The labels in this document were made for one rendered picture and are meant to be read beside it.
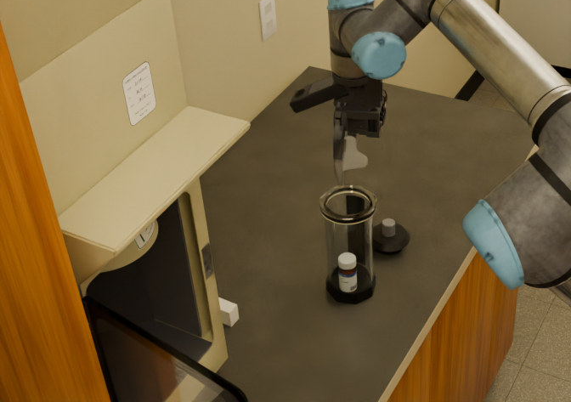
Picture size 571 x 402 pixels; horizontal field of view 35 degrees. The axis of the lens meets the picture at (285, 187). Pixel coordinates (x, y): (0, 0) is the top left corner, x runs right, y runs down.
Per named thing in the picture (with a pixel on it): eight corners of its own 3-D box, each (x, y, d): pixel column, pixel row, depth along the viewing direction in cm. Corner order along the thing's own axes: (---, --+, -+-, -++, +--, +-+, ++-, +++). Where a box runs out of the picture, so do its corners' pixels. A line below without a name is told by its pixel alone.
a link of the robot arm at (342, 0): (336, 2, 140) (319, -20, 147) (338, 64, 147) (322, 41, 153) (383, -8, 142) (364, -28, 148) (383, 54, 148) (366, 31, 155)
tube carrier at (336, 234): (330, 262, 190) (326, 181, 177) (381, 268, 187) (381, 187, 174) (319, 297, 182) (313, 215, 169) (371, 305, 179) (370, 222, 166)
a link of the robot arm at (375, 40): (405, 11, 132) (379, -19, 140) (350, 65, 135) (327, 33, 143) (436, 42, 136) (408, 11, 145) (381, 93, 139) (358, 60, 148)
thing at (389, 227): (371, 229, 199) (370, 206, 195) (413, 234, 197) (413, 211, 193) (363, 257, 192) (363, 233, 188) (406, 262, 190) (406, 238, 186)
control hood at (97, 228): (61, 282, 122) (44, 226, 116) (196, 156, 144) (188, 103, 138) (127, 309, 117) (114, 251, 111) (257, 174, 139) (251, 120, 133)
